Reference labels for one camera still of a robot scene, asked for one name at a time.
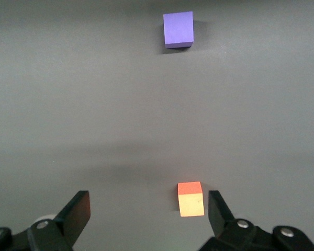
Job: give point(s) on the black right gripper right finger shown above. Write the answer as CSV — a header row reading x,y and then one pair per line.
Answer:
x,y
219,217

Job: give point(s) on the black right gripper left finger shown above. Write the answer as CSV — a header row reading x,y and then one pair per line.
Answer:
x,y
73,214

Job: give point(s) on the orange cube block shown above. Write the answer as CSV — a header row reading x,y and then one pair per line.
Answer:
x,y
191,204

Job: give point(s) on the purple cube block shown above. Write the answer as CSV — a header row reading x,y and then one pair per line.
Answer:
x,y
178,28

